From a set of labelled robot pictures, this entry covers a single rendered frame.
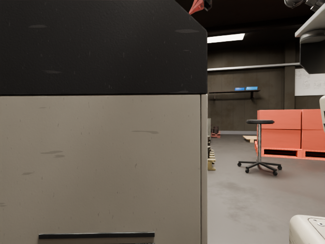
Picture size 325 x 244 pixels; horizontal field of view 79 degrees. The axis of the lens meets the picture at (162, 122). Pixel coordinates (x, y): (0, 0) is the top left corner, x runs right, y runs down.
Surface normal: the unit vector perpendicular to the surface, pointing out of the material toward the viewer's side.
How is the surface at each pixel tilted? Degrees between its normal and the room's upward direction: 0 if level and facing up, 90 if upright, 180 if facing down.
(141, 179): 90
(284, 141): 90
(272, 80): 90
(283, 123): 90
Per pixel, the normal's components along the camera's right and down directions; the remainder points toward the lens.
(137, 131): 0.01, 0.04
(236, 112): -0.25, 0.04
